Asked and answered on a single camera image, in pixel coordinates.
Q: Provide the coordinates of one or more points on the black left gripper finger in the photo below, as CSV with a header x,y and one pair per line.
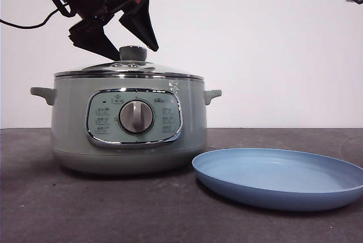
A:
x,y
141,25
93,40

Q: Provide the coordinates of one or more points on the glass lid with green knob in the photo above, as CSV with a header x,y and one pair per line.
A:
x,y
132,53

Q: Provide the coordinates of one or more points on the pale green electric steamer pot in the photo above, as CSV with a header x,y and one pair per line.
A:
x,y
71,118

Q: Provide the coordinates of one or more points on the blue round plate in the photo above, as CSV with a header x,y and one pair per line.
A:
x,y
269,175

